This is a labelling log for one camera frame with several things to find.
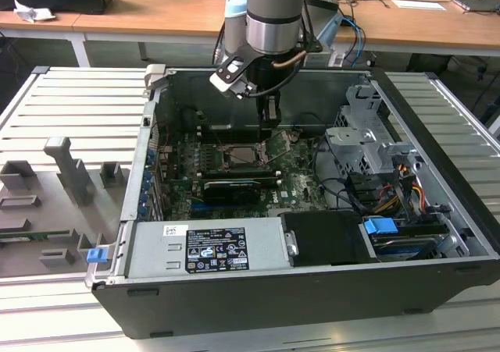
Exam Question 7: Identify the blue disk carrier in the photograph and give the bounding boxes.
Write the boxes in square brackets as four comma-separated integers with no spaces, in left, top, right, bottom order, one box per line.
[362,218,456,262]

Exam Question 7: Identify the blue cable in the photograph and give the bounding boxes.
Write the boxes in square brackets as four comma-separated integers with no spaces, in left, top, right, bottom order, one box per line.
[343,14,366,62]

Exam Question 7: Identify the black CPU socket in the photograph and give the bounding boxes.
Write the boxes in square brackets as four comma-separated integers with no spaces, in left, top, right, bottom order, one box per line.
[220,141,274,172]

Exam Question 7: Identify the black cable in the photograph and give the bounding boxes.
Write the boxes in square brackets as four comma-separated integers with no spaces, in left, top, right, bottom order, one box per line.
[298,112,327,131]
[311,135,363,215]

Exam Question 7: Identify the crumpled white paper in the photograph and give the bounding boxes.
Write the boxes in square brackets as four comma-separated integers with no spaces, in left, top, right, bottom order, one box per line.
[13,0,56,24]

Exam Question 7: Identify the metal socket cover frame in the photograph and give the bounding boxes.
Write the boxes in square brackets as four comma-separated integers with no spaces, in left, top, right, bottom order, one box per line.
[259,129,300,166]

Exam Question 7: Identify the blue plastic latch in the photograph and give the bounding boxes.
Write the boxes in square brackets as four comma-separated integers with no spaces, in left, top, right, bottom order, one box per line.
[85,247,109,265]

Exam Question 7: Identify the wooden office desk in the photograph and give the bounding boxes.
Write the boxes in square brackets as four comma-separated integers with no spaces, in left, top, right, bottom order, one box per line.
[0,0,500,70]

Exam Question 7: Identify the silver perforated drive cage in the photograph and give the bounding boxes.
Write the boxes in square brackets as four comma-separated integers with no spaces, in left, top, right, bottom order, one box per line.
[324,84,423,176]

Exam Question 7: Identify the grey plastic case latch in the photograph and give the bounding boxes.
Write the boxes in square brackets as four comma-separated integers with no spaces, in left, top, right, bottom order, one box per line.
[143,63,170,92]

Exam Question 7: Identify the white flat desk plate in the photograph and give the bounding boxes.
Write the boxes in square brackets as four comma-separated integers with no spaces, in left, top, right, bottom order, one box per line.
[391,0,448,12]

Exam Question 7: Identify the black plastic air shroud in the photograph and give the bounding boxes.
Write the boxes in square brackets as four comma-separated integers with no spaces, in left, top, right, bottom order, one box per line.
[280,210,379,268]

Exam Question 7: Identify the silver laptop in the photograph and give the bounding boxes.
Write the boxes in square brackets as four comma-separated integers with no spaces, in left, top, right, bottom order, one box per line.
[451,0,500,16]

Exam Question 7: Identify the silver labelled power supply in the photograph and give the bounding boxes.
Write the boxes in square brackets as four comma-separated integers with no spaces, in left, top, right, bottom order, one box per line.
[123,215,293,279]

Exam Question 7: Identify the black hard disk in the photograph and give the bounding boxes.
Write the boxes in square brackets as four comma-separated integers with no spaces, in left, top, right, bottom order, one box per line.
[370,233,441,258]

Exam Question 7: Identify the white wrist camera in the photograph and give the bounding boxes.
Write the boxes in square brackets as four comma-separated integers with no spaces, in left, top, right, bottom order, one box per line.
[209,54,252,99]

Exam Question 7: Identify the grey parts rack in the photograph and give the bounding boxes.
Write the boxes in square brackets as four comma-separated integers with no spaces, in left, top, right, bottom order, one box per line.
[0,136,133,279]

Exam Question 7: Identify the orange yellow wires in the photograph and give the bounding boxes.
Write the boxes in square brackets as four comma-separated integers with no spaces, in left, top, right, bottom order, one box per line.
[373,195,402,215]

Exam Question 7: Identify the RAM slot white clips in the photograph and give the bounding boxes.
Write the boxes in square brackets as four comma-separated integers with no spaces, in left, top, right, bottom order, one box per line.
[198,124,259,130]
[203,177,284,184]
[202,171,283,176]

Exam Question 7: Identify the thin metal locking lever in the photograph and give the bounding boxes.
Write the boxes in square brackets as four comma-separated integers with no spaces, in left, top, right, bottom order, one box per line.
[212,126,227,151]

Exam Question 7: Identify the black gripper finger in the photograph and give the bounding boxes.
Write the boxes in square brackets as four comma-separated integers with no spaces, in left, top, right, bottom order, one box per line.
[255,93,284,143]

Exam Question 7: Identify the black graphics card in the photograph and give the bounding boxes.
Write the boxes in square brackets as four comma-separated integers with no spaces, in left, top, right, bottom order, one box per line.
[202,178,262,207]

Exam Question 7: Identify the green motherboard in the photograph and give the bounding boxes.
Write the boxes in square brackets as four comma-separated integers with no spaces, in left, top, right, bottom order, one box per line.
[158,125,333,220]

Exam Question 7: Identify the silver green CPU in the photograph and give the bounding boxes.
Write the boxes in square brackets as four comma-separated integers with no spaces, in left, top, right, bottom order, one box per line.
[228,147,261,166]

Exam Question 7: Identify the white power adapter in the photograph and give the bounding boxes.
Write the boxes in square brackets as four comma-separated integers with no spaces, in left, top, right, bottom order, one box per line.
[327,48,347,68]

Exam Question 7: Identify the yellow red power wires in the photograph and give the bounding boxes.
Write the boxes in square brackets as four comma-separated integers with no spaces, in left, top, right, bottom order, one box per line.
[405,183,426,212]

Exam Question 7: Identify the black silver PC case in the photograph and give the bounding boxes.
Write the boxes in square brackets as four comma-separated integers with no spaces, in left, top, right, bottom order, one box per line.
[84,65,500,340]

